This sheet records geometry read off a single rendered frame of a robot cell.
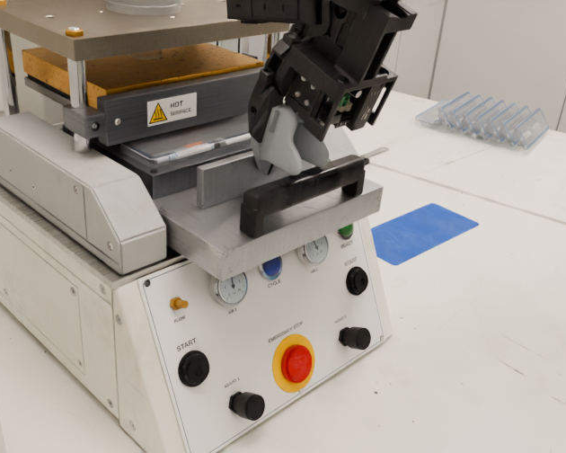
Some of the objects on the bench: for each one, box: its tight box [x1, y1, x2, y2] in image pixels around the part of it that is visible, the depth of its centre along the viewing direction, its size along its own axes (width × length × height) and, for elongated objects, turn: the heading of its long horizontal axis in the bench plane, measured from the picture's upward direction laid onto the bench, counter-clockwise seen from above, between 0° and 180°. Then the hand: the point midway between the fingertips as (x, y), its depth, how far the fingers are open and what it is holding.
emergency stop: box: [281, 344, 312, 383], centre depth 71 cm, size 2×4×4 cm, turn 127°
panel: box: [137, 220, 386, 453], centre depth 70 cm, size 2×30×19 cm, turn 127°
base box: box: [0, 186, 394, 453], centre depth 85 cm, size 54×38×17 cm
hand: (265, 158), depth 65 cm, fingers closed, pressing on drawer
